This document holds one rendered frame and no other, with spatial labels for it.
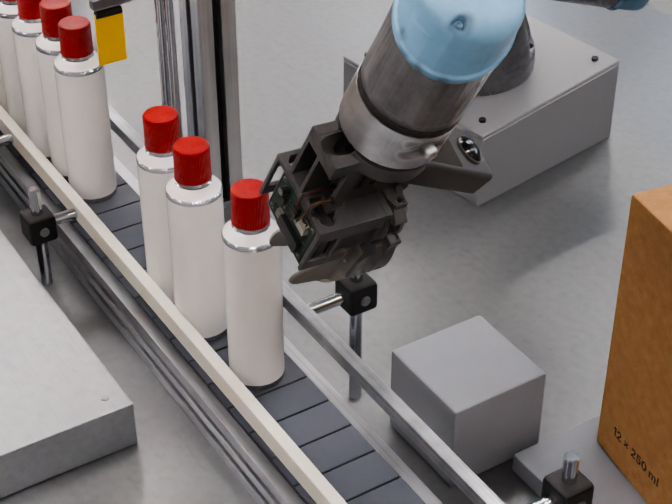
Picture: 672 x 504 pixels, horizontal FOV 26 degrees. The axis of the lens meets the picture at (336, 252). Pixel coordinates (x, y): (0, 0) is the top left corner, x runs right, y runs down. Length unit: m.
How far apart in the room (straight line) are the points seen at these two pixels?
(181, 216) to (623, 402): 0.42
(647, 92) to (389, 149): 1.00
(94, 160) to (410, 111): 0.69
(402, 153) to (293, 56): 1.02
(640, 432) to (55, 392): 0.52
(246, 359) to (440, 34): 0.52
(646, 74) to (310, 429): 0.85
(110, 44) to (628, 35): 0.85
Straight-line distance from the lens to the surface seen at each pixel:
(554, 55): 1.77
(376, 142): 0.96
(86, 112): 1.54
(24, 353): 1.40
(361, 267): 1.11
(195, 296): 1.36
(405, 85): 0.91
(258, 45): 2.00
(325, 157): 0.98
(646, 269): 1.19
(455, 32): 0.87
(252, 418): 1.27
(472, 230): 1.63
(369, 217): 1.03
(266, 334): 1.30
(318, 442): 1.28
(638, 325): 1.22
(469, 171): 1.08
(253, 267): 1.25
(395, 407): 1.20
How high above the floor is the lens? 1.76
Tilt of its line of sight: 36 degrees down
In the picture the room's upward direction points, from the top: straight up
